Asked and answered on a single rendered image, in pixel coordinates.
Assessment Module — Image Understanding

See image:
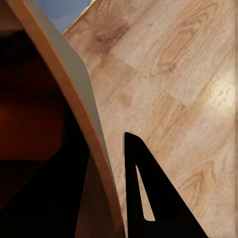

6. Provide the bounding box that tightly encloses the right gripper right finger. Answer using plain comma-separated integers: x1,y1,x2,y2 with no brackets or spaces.
124,131,208,238

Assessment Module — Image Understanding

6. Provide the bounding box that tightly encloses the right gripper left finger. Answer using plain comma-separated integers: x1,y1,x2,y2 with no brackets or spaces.
0,134,90,238

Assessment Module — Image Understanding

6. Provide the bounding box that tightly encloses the trash can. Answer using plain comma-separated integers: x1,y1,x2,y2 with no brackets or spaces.
0,0,125,238

